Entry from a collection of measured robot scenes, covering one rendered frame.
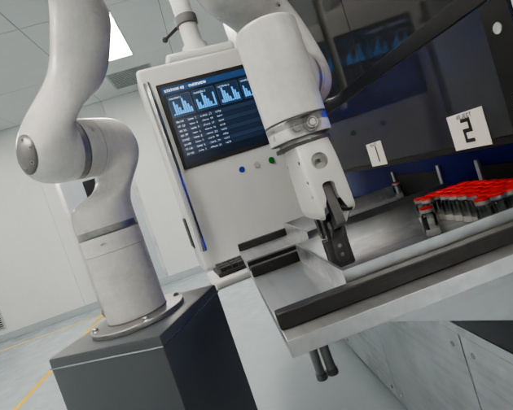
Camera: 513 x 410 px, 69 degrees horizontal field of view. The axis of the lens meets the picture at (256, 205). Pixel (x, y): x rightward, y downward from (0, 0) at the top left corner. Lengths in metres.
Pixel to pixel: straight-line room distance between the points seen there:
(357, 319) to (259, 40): 0.34
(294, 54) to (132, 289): 0.52
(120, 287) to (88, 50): 0.43
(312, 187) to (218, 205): 0.93
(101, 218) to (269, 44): 0.46
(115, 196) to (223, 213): 0.66
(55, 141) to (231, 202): 0.77
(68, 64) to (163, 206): 5.28
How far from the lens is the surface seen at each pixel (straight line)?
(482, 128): 0.68
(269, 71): 0.49
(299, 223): 1.06
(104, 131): 0.82
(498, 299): 0.63
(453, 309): 0.59
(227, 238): 1.38
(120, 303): 0.78
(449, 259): 0.50
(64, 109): 0.75
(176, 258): 6.03
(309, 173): 0.46
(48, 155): 0.75
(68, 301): 6.50
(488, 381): 1.00
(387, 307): 0.44
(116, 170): 0.82
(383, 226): 0.77
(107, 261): 0.77
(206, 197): 1.36
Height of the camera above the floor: 1.05
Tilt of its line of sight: 3 degrees down
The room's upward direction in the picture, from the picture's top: 18 degrees counter-clockwise
